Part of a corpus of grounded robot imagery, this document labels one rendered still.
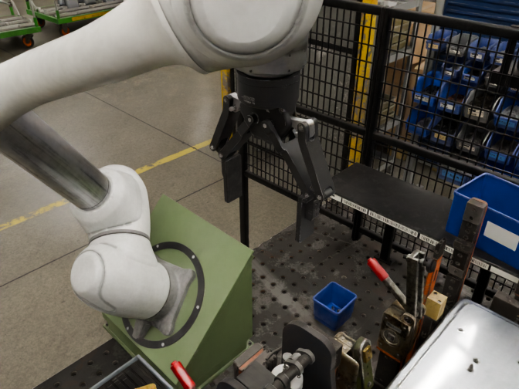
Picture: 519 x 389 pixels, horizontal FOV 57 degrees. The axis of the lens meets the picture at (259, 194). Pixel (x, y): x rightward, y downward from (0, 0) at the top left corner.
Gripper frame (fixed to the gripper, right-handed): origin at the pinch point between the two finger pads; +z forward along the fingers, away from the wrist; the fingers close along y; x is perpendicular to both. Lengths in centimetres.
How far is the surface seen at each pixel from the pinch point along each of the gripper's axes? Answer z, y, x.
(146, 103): 146, -361, 213
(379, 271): 32.9, 1.9, 34.9
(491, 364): 46, 28, 40
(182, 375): 31.6, -7.8, -12.3
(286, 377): 27.6, 7.1, -2.8
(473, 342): 46, 23, 43
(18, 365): 146, -140, -14
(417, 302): 38, 11, 37
